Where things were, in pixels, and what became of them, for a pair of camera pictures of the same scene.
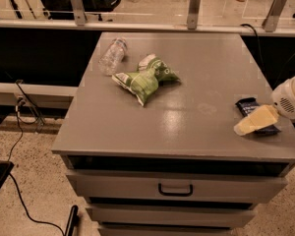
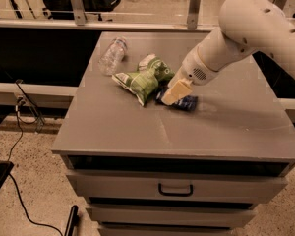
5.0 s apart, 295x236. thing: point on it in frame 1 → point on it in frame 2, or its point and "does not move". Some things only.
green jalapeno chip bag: (144, 82) does not move
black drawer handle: (175, 193) does not move
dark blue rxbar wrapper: (248, 106) → (187, 102)
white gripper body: (284, 102) → (194, 69)
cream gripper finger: (266, 115) → (177, 88)
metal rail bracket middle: (194, 7) does not move
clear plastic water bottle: (113, 56) does not move
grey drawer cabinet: (149, 144) does not move
